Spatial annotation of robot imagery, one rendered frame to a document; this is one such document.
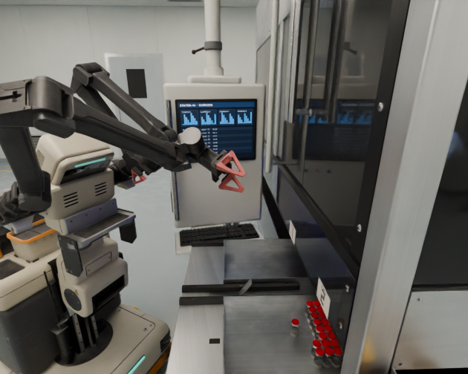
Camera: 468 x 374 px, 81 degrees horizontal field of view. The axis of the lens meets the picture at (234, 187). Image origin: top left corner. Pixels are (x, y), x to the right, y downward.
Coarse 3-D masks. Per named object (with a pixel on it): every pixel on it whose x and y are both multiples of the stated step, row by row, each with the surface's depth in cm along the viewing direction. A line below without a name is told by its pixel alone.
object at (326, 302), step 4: (320, 280) 72; (320, 284) 72; (320, 288) 72; (324, 288) 70; (316, 292) 75; (320, 292) 72; (320, 296) 72; (328, 296) 67; (324, 300) 70; (328, 300) 67; (324, 304) 70; (328, 304) 67; (324, 308) 70; (328, 308) 67
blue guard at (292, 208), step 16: (272, 160) 145; (272, 176) 146; (272, 192) 146; (288, 192) 109; (288, 208) 109; (304, 208) 87; (288, 224) 109; (304, 224) 87; (304, 240) 88; (320, 240) 72; (304, 256) 88; (320, 256) 73; (336, 256) 62; (320, 272) 73; (336, 272) 62; (336, 288) 63; (352, 288) 54; (336, 304) 63; (352, 304) 55; (336, 320) 63
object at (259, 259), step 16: (224, 240) 117; (240, 240) 118; (256, 240) 118; (272, 240) 118; (288, 240) 118; (224, 256) 112; (240, 256) 112; (256, 256) 112; (272, 256) 112; (288, 256) 112; (224, 272) 102; (240, 272) 102; (256, 272) 102; (272, 272) 102; (288, 272) 102; (304, 272) 102
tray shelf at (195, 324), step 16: (192, 256) 112; (208, 256) 112; (192, 272) 102; (208, 272) 102; (304, 288) 94; (208, 304) 87; (192, 320) 81; (208, 320) 81; (176, 336) 76; (192, 336) 76; (208, 336) 76; (176, 352) 71; (192, 352) 71; (208, 352) 71; (176, 368) 67; (192, 368) 67; (208, 368) 67
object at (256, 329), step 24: (240, 312) 84; (264, 312) 84; (288, 312) 84; (240, 336) 76; (264, 336) 76; (288, 336) 76; (312, 336) 76; (240, 360) 69; (264, 360) 69; (288, 360) 69; (312, 360) 69
